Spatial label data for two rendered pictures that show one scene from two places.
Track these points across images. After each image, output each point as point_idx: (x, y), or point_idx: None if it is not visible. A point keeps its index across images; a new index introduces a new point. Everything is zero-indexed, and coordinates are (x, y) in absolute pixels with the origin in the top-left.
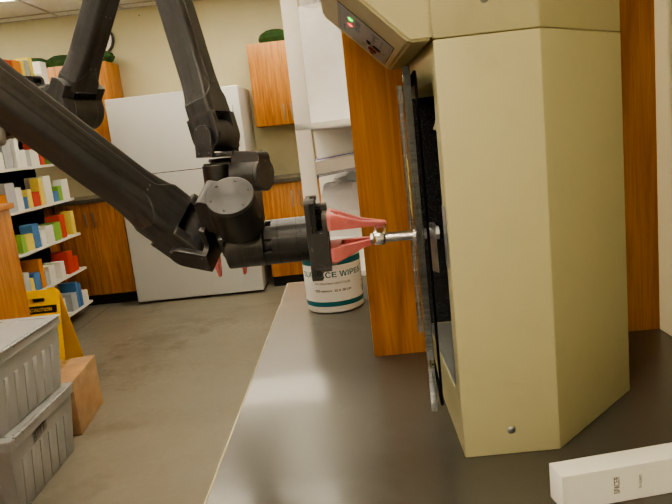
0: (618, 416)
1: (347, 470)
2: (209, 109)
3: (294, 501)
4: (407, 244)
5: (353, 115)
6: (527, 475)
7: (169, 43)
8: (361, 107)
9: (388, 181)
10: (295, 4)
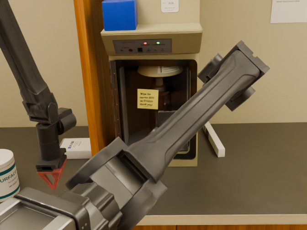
0: None
1: (200, 186)
2: (50, 92)
3: (218, 196)
4: (100, 127)
5: (91, 77)
6: (208, 159)
7: (17, 55)
8: (92, 73)
9: (97, 102)
10: None
